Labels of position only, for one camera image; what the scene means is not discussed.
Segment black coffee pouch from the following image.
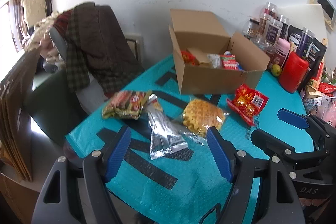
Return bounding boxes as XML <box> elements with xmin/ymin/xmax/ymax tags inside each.
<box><xmin>304</xmin><ymin>38</ymin><xmax>327</xmax><ymax>83</ymax></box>

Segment blue white snack tube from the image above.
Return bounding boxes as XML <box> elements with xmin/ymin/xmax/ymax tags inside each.
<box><xmin>221</xmin><ymin>51</ymin><xmax>243</xmax><ymax>71</ymax></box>

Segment red thermos bottle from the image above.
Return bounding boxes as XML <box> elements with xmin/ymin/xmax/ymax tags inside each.
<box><xmin>278</xmin><ymin>52</ymin><xmax>309</xmax><ymax>93</ymax></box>

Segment green lime fruit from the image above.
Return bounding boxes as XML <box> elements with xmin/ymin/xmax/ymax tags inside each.
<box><xmin>271</xmin><ymin>64</ymin><xmax>282</xmax><ymax>77</ymax></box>

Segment stacked flat cardboard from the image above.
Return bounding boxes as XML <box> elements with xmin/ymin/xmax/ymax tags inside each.
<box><xmin>1</xmin><ymin>49</ymin><xmax>40</xmax><ymax>182</ymax></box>

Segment waffle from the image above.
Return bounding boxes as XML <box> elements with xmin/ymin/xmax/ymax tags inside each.
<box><xmin>182</xmin><ymin>98</ymin><xmax>229</xmax><ymax>138</ymax></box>

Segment purple label clear jar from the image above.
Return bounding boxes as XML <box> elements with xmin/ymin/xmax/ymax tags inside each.
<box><xmin>295</xmin><ymin>27</ymin><xmax>315</xmax><ymax>59</ymax></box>

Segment tall clear nut jar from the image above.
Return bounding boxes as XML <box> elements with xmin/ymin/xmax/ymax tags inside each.
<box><xmin>264</xmin><ymin>19</ymin><xmax>283</xmax><ymax>47</ymax></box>

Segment dark brown jacket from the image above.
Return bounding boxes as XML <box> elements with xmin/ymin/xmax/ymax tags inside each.
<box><xmin>73</xmin><ymin>2</ymin><xmax>143</xmax><ymax>94</ymax></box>

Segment grey chair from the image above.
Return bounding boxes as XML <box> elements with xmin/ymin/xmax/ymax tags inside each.
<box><xmin>49</xmin><ymin>27</ymin><xmax>107</xmax><ymax>114</ymax></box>

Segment white foam board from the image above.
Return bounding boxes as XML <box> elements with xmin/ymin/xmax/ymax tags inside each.
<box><xmin>278</xmin><ymin>4</ymin><xmax>327</xmax><ymax>42</ymax></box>

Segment red green snack pack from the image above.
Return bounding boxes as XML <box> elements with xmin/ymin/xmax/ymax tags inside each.
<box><xmin>220</xmin><ymin>55</ymin><xmax>239</xmax><ymax>71</ymax></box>

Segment silver foil snack packet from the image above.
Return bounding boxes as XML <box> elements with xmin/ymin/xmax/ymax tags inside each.
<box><xmin>145</xmin><ymin>94</ymin><xmax>189</xmax><ymax>160</ymax></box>

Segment green red noodle snack bag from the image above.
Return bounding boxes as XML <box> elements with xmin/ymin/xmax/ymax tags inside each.
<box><xmin>101</xmin><ymin>90</ymin><xmax>153</xmax><ymax>120</ymax></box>

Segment red packet in box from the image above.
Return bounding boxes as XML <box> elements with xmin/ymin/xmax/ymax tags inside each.
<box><xmin>181</xmin><ymin>51</ymin><xmax>198</xmax><ymax>65</ymax></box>

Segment open cardboard box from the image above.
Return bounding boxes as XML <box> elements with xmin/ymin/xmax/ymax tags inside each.
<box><xmin>169</xmin><ymin>9</ymin><xmax>270</xmax><ymax>94</ymax></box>

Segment teal bubble mailer mat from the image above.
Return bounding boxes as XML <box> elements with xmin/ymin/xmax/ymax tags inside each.
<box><xmin>66</xmin><ymin>55</ymin><xmax>314</xmax><ymax>223</ymax></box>

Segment green plaid shirt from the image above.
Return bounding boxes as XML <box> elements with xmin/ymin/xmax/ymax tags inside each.
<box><xmin>65</xmin><ymin>7</ymin><xmax>90</xmax><ymax>92</ymax></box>

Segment pink canister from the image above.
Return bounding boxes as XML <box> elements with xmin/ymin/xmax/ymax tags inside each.
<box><xmin>269</xmin><ymin>38</ymin><xmax>290</xmax><ymax>69</ymax></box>

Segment red candy snack bag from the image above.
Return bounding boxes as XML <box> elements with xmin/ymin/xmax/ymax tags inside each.
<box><xmin>227</xmin><ymin>84</ymin><xmax>269</xmax><ymax>126</ymax></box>

